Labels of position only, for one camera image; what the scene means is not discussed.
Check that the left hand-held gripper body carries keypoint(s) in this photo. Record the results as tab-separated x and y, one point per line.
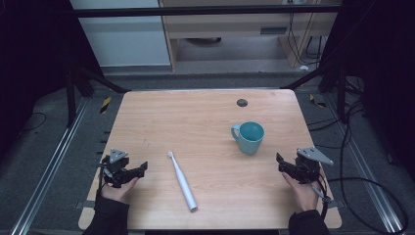
115	163

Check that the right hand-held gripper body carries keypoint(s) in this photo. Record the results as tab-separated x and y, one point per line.
310	164

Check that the person's left hand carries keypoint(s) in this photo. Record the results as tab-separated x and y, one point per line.
119	192

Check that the person's right hand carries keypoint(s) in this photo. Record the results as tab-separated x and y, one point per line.
303	196

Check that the teal cup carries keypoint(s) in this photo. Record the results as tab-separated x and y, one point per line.
249	138

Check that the white electric toothbrush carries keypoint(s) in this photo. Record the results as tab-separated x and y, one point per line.
182	181

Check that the yellow and black tape strip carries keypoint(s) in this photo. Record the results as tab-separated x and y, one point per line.
105	104
317	102

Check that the grey round table grommet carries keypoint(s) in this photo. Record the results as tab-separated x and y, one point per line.
242	103

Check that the small white floor object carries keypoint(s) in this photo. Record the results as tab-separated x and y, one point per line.
304	68

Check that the white cabinet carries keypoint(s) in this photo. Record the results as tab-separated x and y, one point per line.
127	45

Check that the black curtain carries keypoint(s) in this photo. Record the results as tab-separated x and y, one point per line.
32	65
385	65

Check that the light wooden desk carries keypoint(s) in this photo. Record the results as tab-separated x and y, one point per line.
228	27

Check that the aluminium floor rail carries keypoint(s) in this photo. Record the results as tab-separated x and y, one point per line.
368	173
49	169

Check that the black upright stand post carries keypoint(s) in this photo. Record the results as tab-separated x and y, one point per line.
341	98

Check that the black diagonal frame strut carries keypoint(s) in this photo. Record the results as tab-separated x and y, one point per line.
308	76
104	81

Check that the black horizontal frame bar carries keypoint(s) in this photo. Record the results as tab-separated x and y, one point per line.
195	11

